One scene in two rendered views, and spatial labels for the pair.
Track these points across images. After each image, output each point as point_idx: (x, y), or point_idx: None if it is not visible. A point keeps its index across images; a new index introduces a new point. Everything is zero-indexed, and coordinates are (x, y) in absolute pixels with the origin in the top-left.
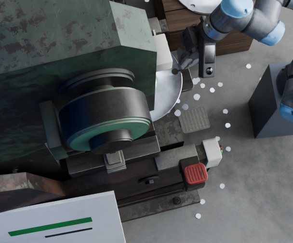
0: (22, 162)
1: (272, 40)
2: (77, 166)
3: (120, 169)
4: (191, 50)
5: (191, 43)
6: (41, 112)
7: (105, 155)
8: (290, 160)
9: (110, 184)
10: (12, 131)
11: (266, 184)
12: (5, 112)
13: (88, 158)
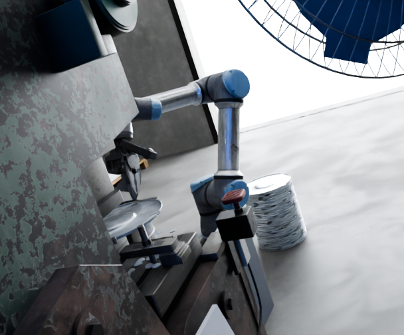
0: (85, 251)
1: (157, 103)
2: (151, 287)
3: (187, 248)
4: (123, 160)
5: (118, 156)
6: (44, 13)
7: (160, 254)
8: (296, 310)
9: (203, 307)
10: (35, 100)
11: (311, 330)
12: (8, 21)
13: (151, 278)
